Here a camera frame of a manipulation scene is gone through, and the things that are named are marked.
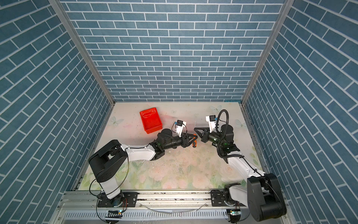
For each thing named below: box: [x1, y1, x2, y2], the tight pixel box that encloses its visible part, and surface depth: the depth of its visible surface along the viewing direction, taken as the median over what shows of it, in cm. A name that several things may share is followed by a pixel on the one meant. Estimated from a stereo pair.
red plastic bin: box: [139, 107, 163, 134], surface depth 106 cm
